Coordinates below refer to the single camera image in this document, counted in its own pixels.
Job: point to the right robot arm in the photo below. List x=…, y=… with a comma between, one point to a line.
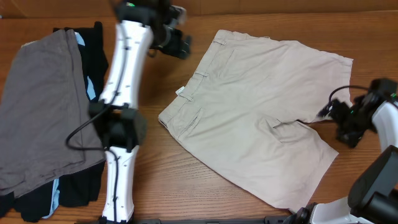
x=373, y=196

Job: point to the black garment with blue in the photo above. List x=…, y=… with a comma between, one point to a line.
x=82, y=187

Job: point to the grey folded garment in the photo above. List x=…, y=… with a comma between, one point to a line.
x=45, y=132

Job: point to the beige khaki shorts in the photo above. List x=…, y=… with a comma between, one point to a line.
x=246, y=114

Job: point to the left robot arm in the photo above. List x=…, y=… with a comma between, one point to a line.
x=141, y=26

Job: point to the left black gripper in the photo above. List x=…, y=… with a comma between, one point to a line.
x=174, y=48

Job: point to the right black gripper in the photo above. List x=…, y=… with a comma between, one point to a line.
x=352, y=137

